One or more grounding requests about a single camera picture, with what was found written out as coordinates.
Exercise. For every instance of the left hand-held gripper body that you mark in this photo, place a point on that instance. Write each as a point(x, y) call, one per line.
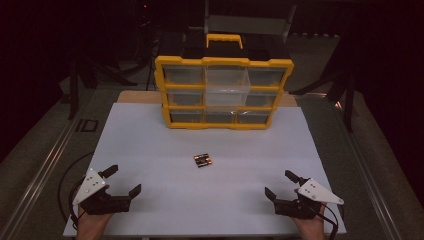
point(100, 202)

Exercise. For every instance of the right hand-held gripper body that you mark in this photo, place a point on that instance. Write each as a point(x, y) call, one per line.
point(300, 207)

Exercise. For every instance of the black and copper battery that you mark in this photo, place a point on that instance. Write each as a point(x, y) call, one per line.
point(202, 156)
point(205, 164)

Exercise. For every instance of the small black circuit component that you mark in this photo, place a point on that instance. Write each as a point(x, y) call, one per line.
point(203, 160)

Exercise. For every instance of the clear plastic storage drawer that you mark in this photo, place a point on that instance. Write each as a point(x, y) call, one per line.
point(226, 91)

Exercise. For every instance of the person's right hand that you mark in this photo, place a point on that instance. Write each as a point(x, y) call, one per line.
point(311, 228)

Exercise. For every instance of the person's left hand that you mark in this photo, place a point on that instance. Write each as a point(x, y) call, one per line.
point(91, 226)

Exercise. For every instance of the black stand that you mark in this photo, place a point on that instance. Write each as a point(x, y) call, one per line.
point(73, 90)
point(348, 100)

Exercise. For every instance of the set of clear drawers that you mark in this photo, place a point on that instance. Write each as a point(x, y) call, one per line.
point(183, 75)

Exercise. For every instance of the yellow black organizer cabinet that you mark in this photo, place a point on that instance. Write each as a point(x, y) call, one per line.
point(220, 61)

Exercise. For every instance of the grey metal chair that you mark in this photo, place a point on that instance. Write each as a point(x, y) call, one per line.
point(246, 24)

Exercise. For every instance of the black rectangular frame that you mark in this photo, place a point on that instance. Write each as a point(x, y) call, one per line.
point(87, 125)

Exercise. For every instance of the metal rail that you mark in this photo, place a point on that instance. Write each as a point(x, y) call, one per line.
point(43, 170)
point(366, 173)

